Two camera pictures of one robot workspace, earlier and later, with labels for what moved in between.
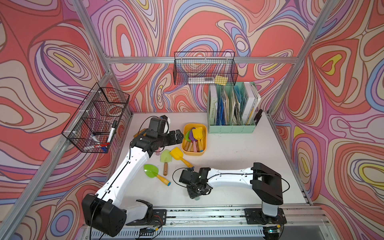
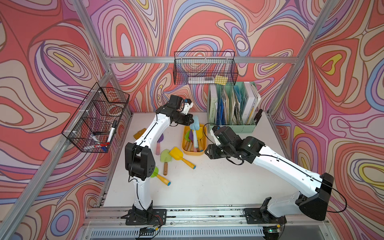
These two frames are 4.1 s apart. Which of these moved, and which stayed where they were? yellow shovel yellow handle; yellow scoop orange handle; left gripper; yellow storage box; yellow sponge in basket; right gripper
Moved: left gripper; right gripper
Stayed: yellow scoop orange handle; yellow sponge in basket; yellow shovel yellow handle; yellow storage box
